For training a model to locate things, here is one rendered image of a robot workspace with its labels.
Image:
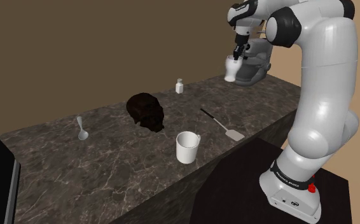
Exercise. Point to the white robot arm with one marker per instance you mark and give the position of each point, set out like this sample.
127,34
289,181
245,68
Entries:
325,77

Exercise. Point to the dark brown bread loaf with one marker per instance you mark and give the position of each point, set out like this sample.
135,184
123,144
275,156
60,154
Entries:
146,111

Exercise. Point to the grey spoon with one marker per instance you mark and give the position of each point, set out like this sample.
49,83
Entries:
82,131

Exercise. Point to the small white shaker bottle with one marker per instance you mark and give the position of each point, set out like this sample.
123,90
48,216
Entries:
179,86

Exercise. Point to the dark robot stand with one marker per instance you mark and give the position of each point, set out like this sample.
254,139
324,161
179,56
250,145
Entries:
248,186

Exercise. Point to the grey stand mixer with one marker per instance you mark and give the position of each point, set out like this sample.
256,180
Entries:
256,65

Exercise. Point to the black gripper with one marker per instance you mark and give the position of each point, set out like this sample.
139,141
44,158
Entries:
239,43

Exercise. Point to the white mug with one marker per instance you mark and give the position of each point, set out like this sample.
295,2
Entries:
186,149

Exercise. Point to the white vase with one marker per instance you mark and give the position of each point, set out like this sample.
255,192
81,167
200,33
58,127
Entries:
231,69

